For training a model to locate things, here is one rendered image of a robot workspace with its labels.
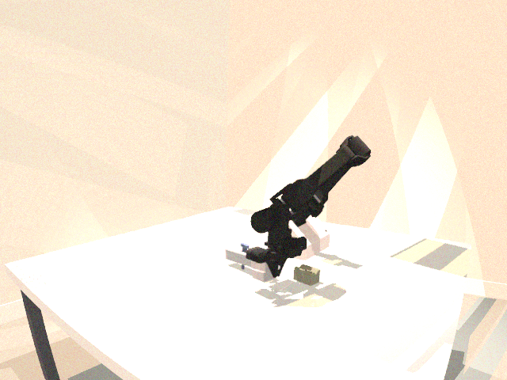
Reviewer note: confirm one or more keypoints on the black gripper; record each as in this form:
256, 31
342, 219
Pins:
269, 256

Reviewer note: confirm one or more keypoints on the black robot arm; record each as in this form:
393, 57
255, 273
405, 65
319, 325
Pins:
307, 197

